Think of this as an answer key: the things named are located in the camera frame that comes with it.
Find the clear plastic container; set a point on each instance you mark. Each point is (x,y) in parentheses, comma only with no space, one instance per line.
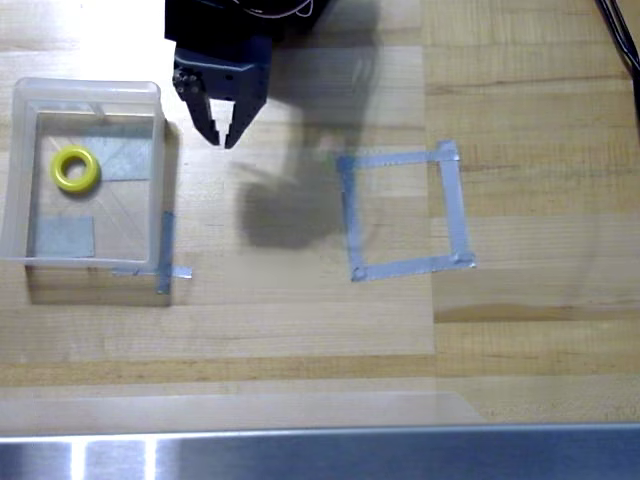
(157,150)

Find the grey tape patch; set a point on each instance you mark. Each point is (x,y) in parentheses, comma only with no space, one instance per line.
(125,160)
(65,237)

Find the transparent film sheet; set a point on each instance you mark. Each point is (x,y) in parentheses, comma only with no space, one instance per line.
(250,412)
(250,310)

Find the metal table edge rail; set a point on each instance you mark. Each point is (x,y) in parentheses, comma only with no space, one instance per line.
(350,455)

